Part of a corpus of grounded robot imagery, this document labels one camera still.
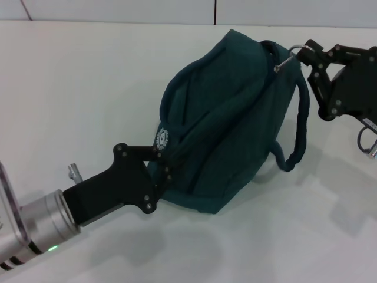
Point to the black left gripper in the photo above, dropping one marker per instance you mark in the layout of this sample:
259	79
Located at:
115	188

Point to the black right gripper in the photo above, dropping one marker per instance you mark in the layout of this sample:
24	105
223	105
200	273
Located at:
353	88

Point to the dark teal insulated lunch bag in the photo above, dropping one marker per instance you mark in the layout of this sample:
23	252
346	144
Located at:
224	132

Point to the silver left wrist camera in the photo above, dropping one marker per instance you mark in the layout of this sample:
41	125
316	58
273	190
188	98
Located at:
13	203

